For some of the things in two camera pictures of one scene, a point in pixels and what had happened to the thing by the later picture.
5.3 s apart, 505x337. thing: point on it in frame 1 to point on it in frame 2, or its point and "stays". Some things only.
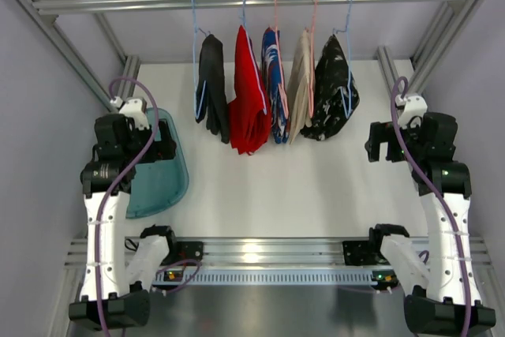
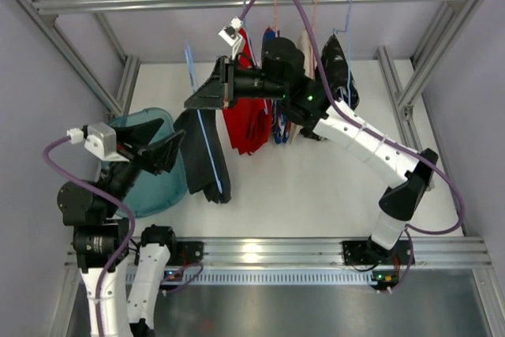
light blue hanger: [243, 20] stays
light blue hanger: [195, 30] to [191, 65]
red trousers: [249, 113] stays
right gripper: [380, 141] to [229, 82]
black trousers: [212, 97] to [205, 162]
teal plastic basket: [159, 183] stays
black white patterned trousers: [336, 95] stays
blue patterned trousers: [275, 102] stays
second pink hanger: [312, 82] stays
